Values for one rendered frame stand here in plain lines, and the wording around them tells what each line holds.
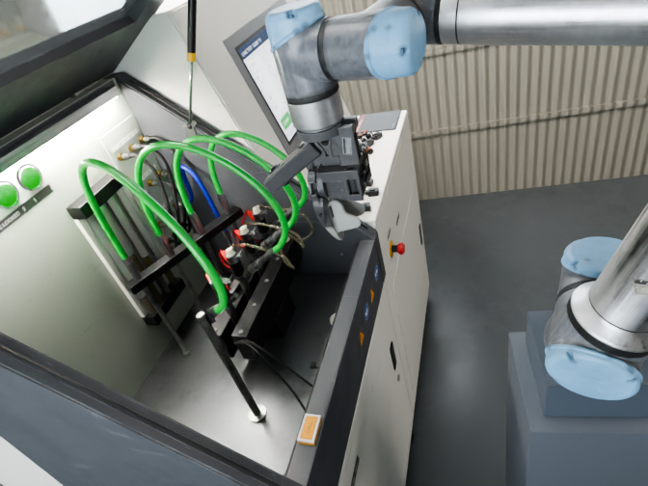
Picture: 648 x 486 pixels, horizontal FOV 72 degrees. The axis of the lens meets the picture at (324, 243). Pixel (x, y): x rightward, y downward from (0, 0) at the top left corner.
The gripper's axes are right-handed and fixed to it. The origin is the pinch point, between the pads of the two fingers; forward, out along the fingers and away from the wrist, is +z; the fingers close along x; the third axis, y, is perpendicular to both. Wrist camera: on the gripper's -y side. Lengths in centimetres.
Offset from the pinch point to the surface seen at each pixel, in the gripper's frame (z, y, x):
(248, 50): -18, -35, 57
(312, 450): 26.2, -3.6, -25.5
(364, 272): 26.3, -3.5, 18.3
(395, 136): 23, -5, 83
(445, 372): 121, 7, 59
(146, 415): 7.7, -22.9, -32.4
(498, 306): 121, 28, 98
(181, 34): -29, -38, 35
